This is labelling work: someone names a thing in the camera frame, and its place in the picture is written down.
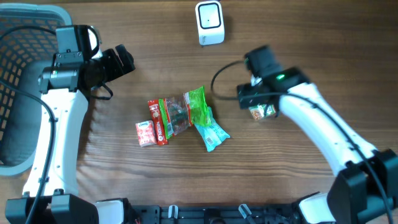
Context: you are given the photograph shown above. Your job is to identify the teal snack packet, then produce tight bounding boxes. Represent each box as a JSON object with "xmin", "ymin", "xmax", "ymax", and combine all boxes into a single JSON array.
[{"xmin": 195, "ymin": 107, "xmax": 231, "ymax": 152}]

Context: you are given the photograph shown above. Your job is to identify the red chocolate wafer bar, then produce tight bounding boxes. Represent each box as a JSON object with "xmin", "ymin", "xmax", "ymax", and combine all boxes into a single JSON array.
[{"xmin": 148, "ymin": 100, "xmax": 168, "ymax": 146}]

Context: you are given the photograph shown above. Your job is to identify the green gummy candy bag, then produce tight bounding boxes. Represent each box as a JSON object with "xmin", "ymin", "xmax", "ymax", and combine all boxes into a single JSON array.
[{"xmin": 159, "ymin": 86, "xmax": 211, "ymax": 139}]

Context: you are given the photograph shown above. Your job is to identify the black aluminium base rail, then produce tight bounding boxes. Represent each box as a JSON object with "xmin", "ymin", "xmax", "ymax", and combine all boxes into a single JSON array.
[{"xmin": 132, "ymin": 203, "xmax": 307, "ymax": 224}]

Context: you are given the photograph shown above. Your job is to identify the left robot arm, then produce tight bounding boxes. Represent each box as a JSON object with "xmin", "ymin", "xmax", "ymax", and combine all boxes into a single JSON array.
[{"xmin": 5, "ymin": 25, "xmax": 139, "ymax": 223}]

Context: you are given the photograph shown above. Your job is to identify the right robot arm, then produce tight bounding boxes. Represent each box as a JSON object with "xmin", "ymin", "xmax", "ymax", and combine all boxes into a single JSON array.
[{"xmin": 237, "ymin": 45, "xmax": 397, "ymax": 223}]

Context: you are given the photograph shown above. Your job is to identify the small red tissue pack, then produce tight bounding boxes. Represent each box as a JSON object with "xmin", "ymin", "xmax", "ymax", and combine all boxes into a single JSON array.
[{"xmin": 136, "ymin": 120, "xmax": 157, "ymax": 147}]

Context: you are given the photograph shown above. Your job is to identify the white barcode scanner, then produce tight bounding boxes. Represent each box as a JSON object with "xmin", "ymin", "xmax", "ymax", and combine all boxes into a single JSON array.
[{"xmin": 195, "ymin": 1, "xmax": 225, "ymax": 46}]

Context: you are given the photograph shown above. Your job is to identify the cup noodles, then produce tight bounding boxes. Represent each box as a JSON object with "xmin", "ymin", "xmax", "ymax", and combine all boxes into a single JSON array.
[{"xmin": 249, "ymin": 104, "xmax": 276, "ymax": 120}]

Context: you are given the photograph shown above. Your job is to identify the grey plastic mesh basket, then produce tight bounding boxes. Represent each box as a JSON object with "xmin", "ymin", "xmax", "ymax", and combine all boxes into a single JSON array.
[{"xmin": 1, "ymin": 3, "xmax": 72, "ymax": 176}]

